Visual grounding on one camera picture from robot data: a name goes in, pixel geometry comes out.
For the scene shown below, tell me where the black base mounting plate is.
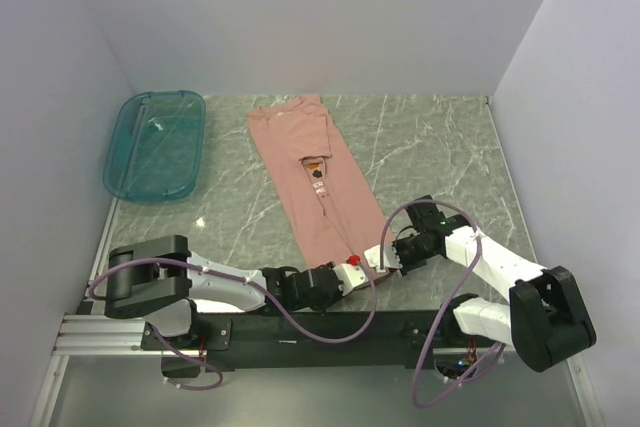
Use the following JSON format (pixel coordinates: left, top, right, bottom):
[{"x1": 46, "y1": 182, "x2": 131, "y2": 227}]
[{"x1": 139, "y1": 311, "x2": 499, "y2": 373}]

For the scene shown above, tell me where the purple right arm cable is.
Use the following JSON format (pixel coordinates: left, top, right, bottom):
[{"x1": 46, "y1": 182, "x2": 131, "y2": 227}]
[{"x1": 379, "y1": 199, "x2": 506, "y2": 409}]

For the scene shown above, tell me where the pink t shirt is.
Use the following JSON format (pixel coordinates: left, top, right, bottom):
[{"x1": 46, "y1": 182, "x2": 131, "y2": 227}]
[{"x1": 248, "y1": 95, "x2": 385, "y2": 268}]

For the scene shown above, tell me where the aluminium front frame rail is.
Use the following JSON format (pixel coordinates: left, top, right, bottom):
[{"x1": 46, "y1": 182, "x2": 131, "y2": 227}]
[{"x1": 54, "y1": 310, "x2": 581, "y2": 356}]

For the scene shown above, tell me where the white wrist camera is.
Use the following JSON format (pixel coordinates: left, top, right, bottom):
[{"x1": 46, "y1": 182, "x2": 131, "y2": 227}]
[
  {"x1": 333, "y1": 255, "x2": 375, "y2": 296},
  {"x1": 364, "y1": 243, "x2": 402, "y2": 275}
]

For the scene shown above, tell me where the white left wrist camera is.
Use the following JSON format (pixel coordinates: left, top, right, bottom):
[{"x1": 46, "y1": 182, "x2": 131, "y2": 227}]
[{"x1": 333, "y1": 255, "x2": 375, "y2": 296}]

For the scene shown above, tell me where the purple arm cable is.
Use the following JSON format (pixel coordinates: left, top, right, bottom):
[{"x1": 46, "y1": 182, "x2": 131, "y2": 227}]
[
  {"x1": 87, "y1": 256, "x2": 377, "y2": 391},
  {"x1": 379, "y1": 199, "x2": 506, "y2": 409}
]

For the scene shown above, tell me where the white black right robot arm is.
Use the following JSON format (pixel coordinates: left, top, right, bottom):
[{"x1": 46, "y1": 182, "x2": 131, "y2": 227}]
[{"x1": 386, "y1": 196, "x2": 597, "y2": 372}]

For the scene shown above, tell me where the aluminium left side rail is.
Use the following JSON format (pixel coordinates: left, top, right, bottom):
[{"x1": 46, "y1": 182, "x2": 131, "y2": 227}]
[{"x1": 75, "y1": 197, "x2": 120, "y2": 315}]

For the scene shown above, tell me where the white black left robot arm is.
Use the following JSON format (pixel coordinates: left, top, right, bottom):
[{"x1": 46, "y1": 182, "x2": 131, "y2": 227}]
[{"x1": 105, "y1": 235, "x2": 343, "y2": 349}]

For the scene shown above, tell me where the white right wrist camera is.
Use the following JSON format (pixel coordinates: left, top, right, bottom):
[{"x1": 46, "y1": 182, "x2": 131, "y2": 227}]
[{"x1": 364, "y1": 243, "x2": 402, "y2": 275}]

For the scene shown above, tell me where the teal transparent plastic bin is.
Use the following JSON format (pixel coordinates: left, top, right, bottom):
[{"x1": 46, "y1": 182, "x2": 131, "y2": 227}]
[{"x1": 103, "y1": 90, "x2": 206, "y2": 202}]

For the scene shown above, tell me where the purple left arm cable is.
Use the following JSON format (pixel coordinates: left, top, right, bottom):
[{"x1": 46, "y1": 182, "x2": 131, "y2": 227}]
[{"x1": 87, "y1": 256, "x2": 377, "y2": 391}]

